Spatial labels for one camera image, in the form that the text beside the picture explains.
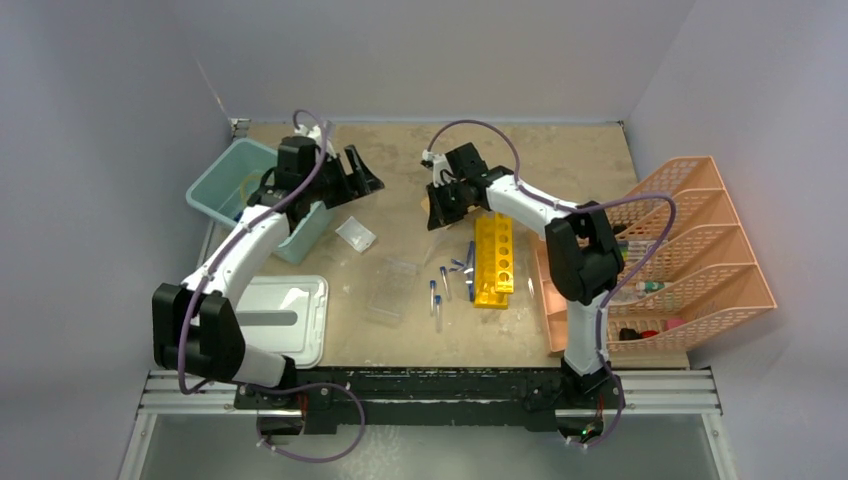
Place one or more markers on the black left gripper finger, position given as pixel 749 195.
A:
pixel 361 180
pixel 342 187

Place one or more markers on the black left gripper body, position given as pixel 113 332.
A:
pixel 317 188

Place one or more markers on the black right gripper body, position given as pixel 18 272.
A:
pixel 451 200

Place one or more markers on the white plastic pouch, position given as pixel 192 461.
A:
pixel 355 234

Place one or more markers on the blue capped test tube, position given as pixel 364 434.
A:
pixel 438 303
pixel 445 281
pixel 433 295

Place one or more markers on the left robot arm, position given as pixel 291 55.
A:
pixel 194 323

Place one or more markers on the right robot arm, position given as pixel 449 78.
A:
pixel 584 259

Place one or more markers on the tan spiral notebook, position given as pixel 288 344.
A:
pixel 446 211

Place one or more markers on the teal plastic bin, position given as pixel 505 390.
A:
pixel 220 193

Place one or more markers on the yellow test tube rack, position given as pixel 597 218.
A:
pixel 494 261

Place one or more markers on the white plastic bin lid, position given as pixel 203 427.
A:
pixel 286 315

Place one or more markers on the orange plastic file organizer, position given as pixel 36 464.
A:
pixel 702 281

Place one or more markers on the aluminium rail frame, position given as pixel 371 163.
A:
pixel 537 399

